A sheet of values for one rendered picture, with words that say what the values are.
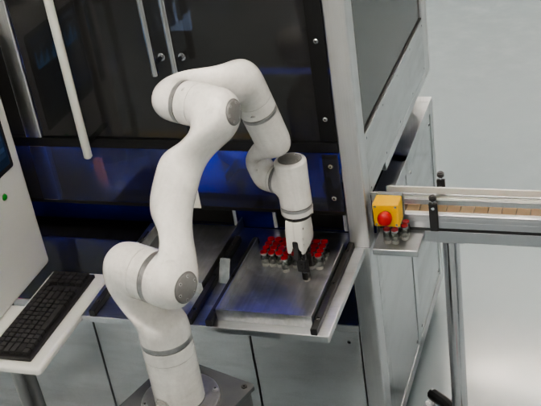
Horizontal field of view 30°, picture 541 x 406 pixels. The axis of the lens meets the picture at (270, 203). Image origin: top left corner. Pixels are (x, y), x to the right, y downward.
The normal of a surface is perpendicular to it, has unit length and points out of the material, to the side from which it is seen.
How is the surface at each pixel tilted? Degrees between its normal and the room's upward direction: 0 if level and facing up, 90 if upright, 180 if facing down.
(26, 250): 90
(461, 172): 0
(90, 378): 90
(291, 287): 0
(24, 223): 90
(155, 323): 32
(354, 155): 90
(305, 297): 0
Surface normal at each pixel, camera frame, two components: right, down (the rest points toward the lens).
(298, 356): -0.30, 0.51
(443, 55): -0.14, -0.86
